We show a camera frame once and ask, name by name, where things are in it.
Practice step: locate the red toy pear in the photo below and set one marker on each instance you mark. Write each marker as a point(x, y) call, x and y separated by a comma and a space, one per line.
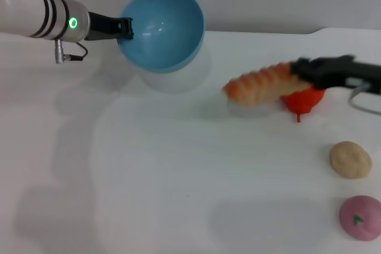
point(303, 100)

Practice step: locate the blue bowl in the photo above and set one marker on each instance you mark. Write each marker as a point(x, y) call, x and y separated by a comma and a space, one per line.
point(163, 34)

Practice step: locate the orange white striped bread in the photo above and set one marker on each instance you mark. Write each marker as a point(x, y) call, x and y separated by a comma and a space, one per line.
point(262, 87)

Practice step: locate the pink bun with green leaf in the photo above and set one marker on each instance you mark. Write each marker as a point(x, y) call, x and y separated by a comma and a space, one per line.
point(361, 218)

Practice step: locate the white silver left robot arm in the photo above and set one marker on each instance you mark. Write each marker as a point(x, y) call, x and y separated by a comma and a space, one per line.
point(29, 10)

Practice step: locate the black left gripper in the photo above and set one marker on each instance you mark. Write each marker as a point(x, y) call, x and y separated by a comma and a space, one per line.
point(102, 26)

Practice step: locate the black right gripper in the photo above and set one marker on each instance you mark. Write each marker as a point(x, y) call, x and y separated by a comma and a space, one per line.
point(336, 72)

